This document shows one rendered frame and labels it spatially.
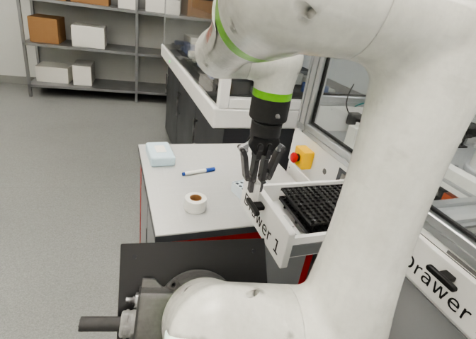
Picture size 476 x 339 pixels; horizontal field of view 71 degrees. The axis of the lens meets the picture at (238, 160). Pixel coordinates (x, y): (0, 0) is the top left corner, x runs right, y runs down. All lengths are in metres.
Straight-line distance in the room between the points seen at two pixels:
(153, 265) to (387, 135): 0.45
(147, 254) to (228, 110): 1.09
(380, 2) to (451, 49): 0.08
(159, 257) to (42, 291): 1.36
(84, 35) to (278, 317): 4.24
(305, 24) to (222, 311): 0.31
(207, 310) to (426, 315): 0.70
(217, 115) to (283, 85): 0.90
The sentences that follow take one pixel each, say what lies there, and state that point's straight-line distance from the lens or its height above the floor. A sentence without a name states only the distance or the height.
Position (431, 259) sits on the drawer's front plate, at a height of 0.90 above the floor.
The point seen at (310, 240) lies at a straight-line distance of 0.86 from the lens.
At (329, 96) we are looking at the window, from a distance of 1.25.
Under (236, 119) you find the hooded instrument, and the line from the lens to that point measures 1.66.
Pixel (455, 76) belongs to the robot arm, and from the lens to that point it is 0.37.
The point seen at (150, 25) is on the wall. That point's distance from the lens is 4.88.
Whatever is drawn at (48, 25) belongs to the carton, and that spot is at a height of 0.82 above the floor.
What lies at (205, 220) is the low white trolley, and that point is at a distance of 1.06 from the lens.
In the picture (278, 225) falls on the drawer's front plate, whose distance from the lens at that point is 0.83.
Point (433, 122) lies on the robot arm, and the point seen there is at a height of 1.31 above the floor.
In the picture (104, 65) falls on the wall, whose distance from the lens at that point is 5.00.
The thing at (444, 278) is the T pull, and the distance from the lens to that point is 0.88.
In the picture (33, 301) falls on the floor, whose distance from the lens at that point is 1.94.
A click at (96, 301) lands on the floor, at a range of 1.86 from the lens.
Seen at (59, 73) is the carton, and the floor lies 0.26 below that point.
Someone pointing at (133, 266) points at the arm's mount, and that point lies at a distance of 0.65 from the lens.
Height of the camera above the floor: 1.39
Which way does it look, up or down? 26 degrees down
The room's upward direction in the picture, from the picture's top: 9 degrees clockwise
